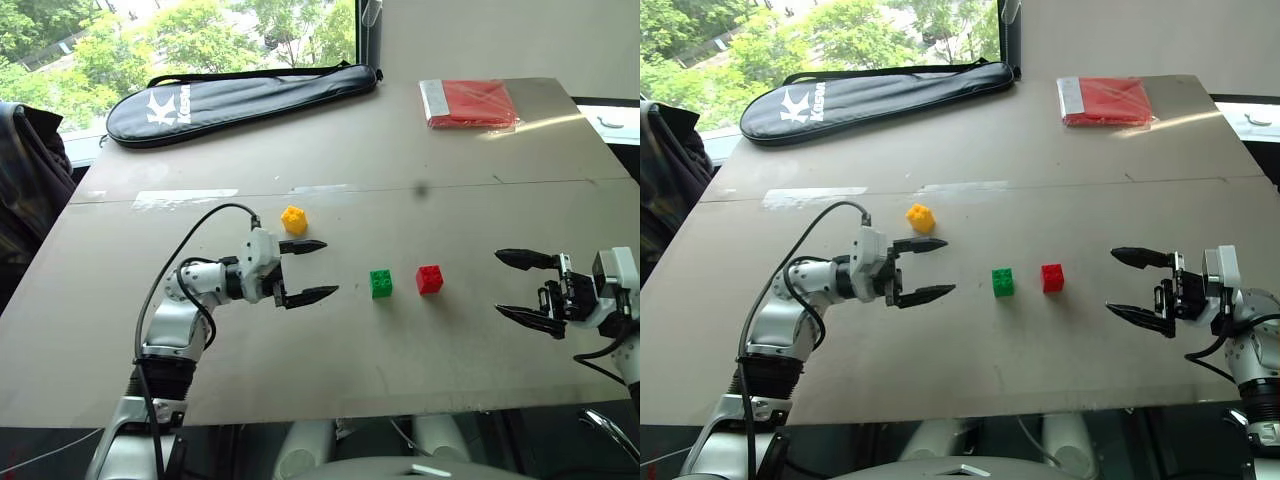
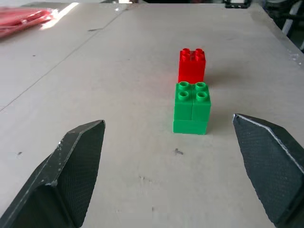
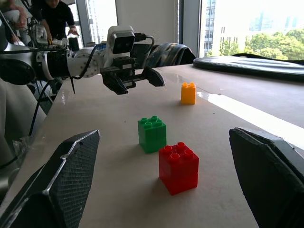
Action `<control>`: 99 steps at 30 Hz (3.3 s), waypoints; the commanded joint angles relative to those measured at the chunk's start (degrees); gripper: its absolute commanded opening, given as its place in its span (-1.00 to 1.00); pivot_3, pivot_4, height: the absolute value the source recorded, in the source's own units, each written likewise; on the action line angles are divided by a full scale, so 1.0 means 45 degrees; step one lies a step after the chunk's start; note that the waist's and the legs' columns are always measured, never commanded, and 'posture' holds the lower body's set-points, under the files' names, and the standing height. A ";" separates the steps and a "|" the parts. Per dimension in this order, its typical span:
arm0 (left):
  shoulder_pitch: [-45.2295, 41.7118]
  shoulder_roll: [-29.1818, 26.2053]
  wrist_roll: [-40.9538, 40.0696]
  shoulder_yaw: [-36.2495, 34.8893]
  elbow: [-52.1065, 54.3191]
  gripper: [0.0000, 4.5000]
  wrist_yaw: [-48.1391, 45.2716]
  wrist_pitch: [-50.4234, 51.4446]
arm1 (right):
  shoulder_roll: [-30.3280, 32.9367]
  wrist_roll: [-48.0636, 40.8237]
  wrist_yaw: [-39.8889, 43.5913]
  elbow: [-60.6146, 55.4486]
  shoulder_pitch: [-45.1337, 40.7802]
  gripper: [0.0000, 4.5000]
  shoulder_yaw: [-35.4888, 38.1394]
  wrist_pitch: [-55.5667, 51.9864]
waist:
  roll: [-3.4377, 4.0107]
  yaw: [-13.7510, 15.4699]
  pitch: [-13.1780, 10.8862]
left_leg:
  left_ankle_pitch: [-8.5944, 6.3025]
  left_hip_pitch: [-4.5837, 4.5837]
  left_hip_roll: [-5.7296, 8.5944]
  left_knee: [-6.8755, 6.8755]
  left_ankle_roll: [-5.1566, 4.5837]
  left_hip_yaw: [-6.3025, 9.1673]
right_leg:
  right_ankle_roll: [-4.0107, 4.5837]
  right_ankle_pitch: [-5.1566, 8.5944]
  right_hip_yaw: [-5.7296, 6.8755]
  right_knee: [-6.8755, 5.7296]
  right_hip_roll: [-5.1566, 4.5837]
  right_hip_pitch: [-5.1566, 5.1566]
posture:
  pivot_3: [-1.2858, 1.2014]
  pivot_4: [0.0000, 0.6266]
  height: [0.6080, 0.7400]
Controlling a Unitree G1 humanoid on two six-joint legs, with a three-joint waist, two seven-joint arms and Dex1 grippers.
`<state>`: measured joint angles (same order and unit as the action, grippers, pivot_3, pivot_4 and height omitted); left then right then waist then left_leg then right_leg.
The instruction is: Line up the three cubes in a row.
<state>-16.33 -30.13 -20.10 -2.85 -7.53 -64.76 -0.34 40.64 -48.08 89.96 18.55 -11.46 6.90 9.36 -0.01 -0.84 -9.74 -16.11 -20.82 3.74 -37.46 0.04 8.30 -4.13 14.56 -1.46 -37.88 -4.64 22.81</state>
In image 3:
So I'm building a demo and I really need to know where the silver machine with wires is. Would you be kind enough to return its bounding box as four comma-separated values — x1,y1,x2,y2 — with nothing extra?
28,18,67,49

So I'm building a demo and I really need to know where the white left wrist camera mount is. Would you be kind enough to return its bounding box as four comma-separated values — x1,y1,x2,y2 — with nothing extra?
105,25,136,68

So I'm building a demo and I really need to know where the black round disc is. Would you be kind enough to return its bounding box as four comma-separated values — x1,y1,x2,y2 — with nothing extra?
192,53,304,83

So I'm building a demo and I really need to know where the orange toy brick cube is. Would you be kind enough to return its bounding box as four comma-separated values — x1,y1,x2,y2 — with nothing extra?
180,82,197,105

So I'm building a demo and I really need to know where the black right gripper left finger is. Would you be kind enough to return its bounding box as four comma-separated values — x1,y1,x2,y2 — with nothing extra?
0,130,101,228

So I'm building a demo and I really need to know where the person in light clothing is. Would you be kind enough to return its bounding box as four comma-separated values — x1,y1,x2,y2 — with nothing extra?
0,0,29,30

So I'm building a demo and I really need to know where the black hanging cable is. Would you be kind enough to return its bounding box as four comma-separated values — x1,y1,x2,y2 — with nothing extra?
28,80,52,137

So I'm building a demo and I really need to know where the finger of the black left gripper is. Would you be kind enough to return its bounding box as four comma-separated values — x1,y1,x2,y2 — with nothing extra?
102,73,129,95
143,66,165,87

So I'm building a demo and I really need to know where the person in black shirt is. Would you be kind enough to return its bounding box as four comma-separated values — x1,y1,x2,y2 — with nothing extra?
32,0,80,41

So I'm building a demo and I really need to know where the silver robot torso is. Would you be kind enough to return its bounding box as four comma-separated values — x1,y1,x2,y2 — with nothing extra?
0,78,47,202

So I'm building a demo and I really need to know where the green toy brick cube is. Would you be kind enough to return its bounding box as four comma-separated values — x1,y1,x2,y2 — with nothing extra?
137,115,167,154

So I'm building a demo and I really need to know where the dark crumpled jacket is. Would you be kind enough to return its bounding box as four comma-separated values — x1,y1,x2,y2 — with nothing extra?
131,42,197,70

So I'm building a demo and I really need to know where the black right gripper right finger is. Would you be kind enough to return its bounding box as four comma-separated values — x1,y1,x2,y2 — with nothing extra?
228,127,304,228

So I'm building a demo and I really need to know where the grey camera cable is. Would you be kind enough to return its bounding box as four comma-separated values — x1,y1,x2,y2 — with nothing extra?
134,31,155,56

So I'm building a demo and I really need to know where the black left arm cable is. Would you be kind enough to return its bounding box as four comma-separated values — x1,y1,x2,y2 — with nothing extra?
67,42,109,80

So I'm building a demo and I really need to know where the red toy brick cube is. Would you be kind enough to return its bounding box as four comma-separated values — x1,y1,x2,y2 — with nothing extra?
158,142,200,196

